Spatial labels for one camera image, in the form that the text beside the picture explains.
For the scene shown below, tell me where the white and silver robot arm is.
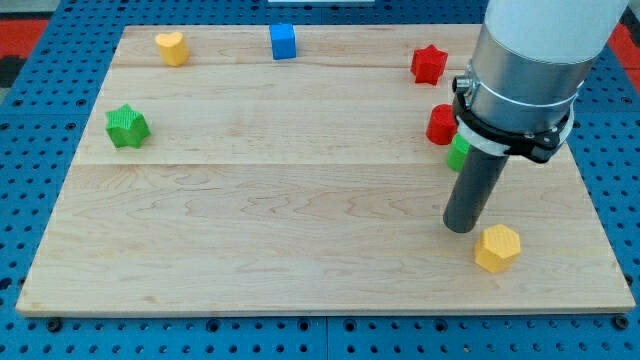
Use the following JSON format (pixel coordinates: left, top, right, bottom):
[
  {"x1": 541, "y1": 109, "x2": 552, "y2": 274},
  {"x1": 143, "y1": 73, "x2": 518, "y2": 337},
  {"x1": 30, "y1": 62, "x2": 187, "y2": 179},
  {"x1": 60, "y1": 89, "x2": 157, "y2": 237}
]
[{"x1": 443, "y1": 0, "x2": 629, "y2": 233}]

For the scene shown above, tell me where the red star block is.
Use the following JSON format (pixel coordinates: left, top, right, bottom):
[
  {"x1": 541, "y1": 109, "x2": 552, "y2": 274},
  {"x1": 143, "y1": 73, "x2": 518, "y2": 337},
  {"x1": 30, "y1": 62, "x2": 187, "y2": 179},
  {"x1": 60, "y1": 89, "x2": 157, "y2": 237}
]
[{"x1": 410, "y1": 45, "x2": 448, "y2": 85}]

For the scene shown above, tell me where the green cylinder block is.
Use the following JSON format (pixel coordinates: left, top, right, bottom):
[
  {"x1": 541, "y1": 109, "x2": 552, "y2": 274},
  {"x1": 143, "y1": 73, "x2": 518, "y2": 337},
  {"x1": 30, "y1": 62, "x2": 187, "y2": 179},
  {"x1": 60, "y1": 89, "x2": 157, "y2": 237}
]
[{"x1": 446, "y1": 134, "x2": 470, "y2": 172}]

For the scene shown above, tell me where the black clamp ring mount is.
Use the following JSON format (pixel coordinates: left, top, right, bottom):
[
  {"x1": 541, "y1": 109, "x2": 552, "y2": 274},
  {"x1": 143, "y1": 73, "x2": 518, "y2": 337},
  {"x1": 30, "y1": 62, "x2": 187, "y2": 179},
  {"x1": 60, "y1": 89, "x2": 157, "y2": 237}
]
[{"x1": 452, "y1": 75, "x2": 574, "y2": 164}]

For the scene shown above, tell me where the light wooden board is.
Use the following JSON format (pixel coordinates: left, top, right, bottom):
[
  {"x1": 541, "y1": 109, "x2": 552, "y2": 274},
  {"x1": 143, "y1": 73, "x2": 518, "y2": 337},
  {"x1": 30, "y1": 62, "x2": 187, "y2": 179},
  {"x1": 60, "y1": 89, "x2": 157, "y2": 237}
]
[{"x1": 16, "y1": 25, "x2": 635, "y2": 318}]

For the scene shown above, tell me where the red cylinder block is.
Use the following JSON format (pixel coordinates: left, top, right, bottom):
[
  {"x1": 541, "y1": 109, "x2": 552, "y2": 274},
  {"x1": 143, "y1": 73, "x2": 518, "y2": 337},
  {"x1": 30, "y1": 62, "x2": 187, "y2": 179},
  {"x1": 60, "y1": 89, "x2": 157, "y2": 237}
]
[{"x1": 426, "y1": 104, "x2": 457, "y2": 145}]

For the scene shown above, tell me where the yellow heart block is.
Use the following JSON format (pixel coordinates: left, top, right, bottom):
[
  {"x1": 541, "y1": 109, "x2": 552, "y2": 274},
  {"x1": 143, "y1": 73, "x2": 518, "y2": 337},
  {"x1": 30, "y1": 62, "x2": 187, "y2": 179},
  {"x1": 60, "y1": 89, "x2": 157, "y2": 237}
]
[{"x1": 155, "y1": 32, "x2": 189, "y2": 67}]

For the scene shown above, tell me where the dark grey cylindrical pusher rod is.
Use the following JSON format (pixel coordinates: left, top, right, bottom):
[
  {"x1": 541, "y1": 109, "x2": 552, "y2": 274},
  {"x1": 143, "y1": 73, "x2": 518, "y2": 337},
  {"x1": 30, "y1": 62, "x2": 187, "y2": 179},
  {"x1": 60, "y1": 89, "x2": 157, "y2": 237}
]
[{"x1": 443, "y1": 146, "x2": 509, "y2": 233}]

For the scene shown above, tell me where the blue cube block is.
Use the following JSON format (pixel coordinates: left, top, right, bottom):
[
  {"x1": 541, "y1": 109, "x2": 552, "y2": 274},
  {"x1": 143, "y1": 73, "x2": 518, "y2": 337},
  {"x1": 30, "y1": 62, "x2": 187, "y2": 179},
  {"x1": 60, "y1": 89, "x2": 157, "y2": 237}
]
[{"x1": 269, "y1": 23, "x2": 297, "y2": 60}]

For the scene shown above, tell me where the green star block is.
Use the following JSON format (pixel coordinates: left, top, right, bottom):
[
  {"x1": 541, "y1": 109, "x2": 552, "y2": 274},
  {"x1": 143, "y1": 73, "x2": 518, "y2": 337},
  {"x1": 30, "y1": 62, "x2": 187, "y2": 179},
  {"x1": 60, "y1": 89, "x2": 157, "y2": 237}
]
[{"x1": 105, "y1": 104, "x2": 151, "y2": 148}]

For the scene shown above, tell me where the yellow hexagon block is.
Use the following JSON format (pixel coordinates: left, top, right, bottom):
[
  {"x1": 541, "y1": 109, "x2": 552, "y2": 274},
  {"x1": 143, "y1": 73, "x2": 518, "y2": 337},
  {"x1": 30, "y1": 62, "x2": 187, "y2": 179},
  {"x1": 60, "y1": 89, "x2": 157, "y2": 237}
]
[{"x1": 473, "y1": 224, "x2": 521, "y2": 273}]

